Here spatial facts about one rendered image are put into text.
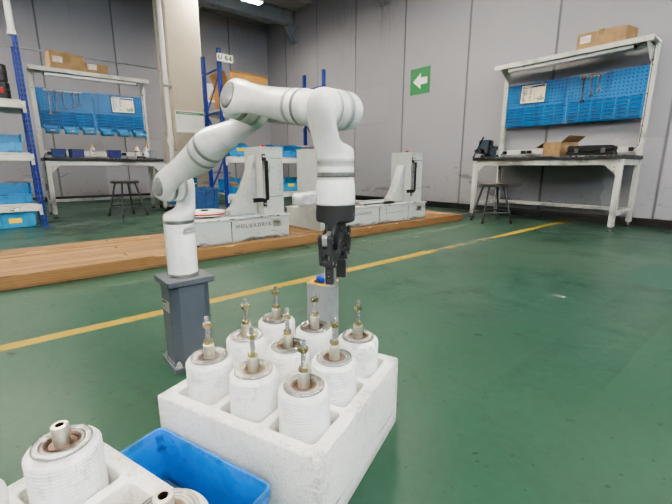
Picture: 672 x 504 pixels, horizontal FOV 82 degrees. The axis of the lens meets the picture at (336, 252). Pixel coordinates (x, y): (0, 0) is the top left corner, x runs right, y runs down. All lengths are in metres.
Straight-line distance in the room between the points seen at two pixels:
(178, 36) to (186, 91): 0.82
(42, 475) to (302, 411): 0.37
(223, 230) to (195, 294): 1.69
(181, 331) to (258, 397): 0.60
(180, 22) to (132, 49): 2.24
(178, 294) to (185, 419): 0.50
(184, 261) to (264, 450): 0.70
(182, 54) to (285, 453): 7.05
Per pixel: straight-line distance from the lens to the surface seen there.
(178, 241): 1.27
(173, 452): 0.93
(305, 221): 3.61
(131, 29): 9.69
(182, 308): 1.30
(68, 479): 0.71
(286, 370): 0.86
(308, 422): 0.73
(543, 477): 1.04
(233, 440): 0.81
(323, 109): 0.69
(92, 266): 2.69
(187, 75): 7.40
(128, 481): 0.74
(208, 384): 0.86
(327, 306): 1.11
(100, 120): 6.77
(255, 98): 0.88
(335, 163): 0.70
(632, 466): 1.16
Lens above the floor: 0.64
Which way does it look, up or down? 12 degrees down
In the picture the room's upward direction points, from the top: straight up
